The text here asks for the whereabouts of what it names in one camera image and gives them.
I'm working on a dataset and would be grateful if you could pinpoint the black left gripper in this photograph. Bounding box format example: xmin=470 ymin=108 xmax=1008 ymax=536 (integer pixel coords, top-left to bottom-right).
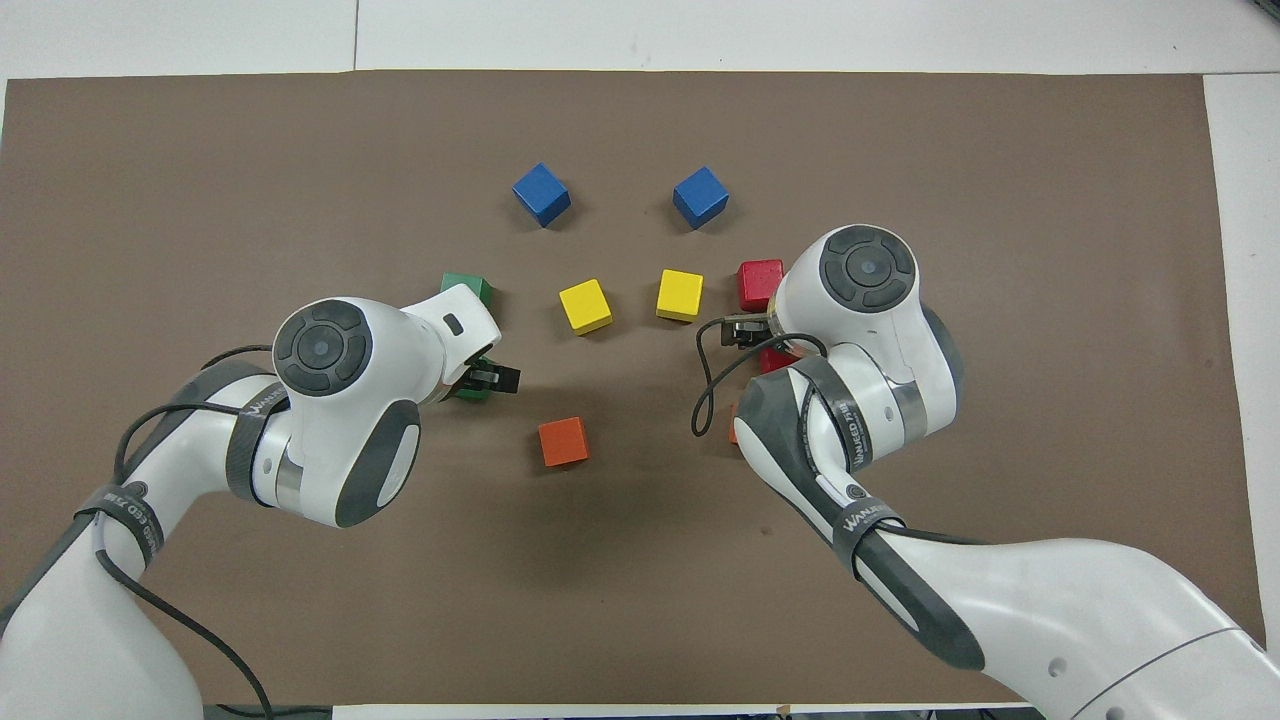
xmin=440 ymin=352 xmax=521 ymax=403

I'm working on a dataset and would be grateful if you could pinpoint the yellow wooden cube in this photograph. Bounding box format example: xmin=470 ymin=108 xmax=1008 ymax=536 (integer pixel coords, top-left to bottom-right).
xmin=656 ymin=269 xmax=705 ymax=324
xmin=558 ymin=278 xmax=614 ymax=337

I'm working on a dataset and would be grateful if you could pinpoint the blue wooden cube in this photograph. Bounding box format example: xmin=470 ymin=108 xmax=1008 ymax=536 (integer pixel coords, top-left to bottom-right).
xmin=672 ymin=166 xmax=730 ymax=231
xmin=512 ymin=163 xmax=572 ymax=229

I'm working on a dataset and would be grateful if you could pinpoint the brown table mat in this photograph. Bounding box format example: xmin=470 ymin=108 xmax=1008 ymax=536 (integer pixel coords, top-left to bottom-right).
xmin=0 ymin=70 xmax=1266 ymax=706

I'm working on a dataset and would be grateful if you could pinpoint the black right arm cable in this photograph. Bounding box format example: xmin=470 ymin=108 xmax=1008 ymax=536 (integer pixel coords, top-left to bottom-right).
xmin=690 ymin=313 xmax=831 ymax=438

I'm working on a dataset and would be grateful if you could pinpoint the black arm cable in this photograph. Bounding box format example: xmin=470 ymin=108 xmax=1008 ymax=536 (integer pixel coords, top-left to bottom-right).
xmin=690 ymin=313 xmax=831 ymax=438
xmin=95 ymin=345 xmax=336 ymax=720

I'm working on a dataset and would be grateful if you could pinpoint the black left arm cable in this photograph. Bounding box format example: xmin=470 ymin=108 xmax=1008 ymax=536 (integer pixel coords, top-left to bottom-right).
xmin=95 ymin=345 xmax=336 ymax=720

